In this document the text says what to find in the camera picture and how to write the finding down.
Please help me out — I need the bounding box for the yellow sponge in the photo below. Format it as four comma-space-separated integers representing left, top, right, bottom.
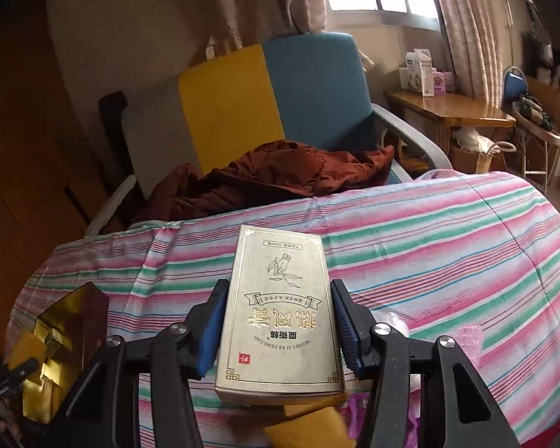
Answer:
264, 393, 356, 448

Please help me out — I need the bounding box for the pink floral curtain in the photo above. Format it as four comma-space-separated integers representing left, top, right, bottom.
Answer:
435, 0, 505, 107

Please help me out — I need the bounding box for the white carton on table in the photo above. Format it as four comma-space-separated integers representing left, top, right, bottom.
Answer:
405, 50, 434, 97

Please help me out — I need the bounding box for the wooden side table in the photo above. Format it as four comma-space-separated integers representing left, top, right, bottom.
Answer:
384, 90, 516, 156

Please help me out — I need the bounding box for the pink small box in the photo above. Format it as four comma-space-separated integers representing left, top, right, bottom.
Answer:
432, 69, 447, 96

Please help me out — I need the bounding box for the rust red jacket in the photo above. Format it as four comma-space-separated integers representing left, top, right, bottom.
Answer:
133, 140, 394, 223

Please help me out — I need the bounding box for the gold gift box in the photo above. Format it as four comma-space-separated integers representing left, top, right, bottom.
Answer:
7, 282, 109, 424

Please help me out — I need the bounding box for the striped pink green bedsheet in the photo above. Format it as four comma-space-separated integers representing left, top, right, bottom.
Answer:
6, 170, 560, 442

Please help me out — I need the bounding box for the beige printed box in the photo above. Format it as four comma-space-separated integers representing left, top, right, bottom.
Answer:
214, 225, 345, 405

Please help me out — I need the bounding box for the tricolour fabric armchair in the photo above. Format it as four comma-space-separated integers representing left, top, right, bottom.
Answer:
85, 32, 451, 237

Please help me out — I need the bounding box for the wicker basket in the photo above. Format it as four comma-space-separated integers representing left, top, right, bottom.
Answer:
448, 127, 517, 174

